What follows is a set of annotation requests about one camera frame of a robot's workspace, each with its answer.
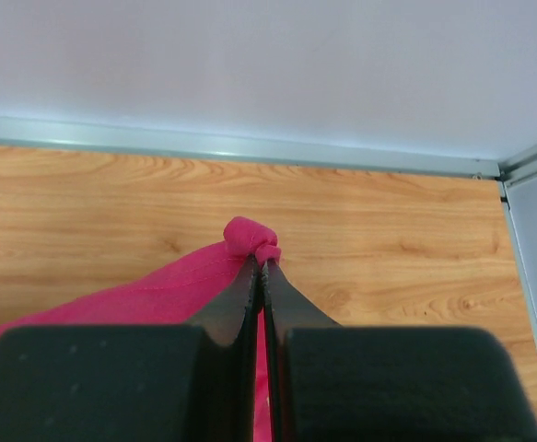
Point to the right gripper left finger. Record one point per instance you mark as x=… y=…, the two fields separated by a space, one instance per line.
x=193 y=381

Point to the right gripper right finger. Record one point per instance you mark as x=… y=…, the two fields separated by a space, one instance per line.
x=330 y=382

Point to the pink t-shirt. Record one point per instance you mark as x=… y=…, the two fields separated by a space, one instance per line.
x=175 y=293

